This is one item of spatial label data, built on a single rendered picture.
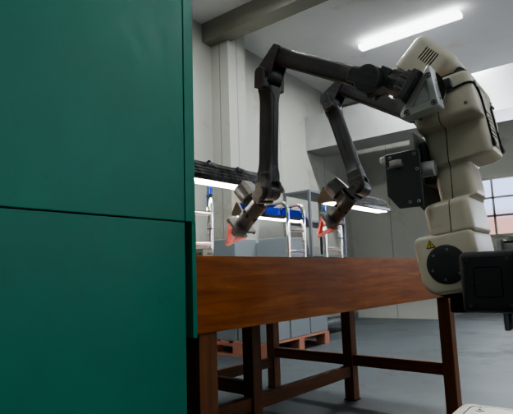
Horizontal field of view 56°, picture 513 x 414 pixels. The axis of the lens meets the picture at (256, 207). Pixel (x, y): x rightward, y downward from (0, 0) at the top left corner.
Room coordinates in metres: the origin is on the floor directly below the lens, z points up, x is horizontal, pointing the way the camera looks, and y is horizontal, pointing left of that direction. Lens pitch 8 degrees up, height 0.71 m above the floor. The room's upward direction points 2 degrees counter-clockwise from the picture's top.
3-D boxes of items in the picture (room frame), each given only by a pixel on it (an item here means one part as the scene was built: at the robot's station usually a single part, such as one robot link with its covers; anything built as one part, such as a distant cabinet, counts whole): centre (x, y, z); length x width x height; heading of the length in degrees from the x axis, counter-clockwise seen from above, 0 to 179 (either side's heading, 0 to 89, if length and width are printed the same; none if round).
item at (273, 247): (4.88, -0.11, 0.54); 1.07 x 0.71 x 1.07; 143
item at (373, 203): (2.43, -0.52, 1.08); 0.62 x 0.08 x 0.07; 139
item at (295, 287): (1.85, -0.37, 0.67); 1.81 x 0.12 x 0.19; 139
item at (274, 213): (2.80, -0.10, 1.08); 0.62 x 0.08 x 0.07; 139
